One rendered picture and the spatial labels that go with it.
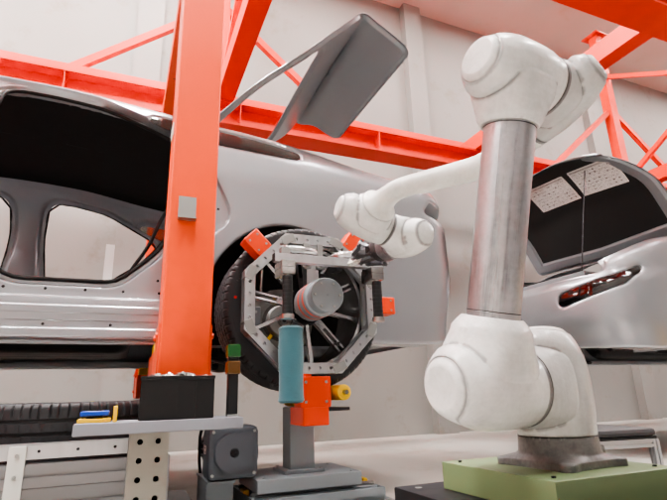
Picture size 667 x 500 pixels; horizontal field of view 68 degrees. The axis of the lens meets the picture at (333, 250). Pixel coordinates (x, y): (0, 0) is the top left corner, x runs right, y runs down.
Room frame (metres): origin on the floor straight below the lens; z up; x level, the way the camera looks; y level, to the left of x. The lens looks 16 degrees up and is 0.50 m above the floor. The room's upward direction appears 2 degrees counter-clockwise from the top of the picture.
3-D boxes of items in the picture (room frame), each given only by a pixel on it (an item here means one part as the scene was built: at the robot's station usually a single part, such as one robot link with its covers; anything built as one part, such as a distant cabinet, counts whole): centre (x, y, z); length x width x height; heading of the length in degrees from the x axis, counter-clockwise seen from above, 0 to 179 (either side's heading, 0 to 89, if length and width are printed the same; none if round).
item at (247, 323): (1.91, 0.09, 0.85); 0.54 x 0.07 x 0.54; 113
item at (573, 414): (1.08, -0.44, 0.52); 0.18 x 0.16 x 0.22; 123
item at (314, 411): (1.95, 0.11, 0.48); 0.16 x 0.12 x 0.17; 23
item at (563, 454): (1.09, -0.47, 0.38); 0.22 x 0.18 x 0.06; 119
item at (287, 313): (1.63, 0.16, 0.83); 0.04 x 0.04 x 0.16
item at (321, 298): (1.85, 0.07, 0.85); 0.21 x 0.14 x 0.14; 23
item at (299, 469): (2.07, 0.16, 0.32); 0.40 x 0.30 x 0.28; 113
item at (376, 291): (1.76, -0.15, 0.83); 0.04 x 0.04 x 0.16
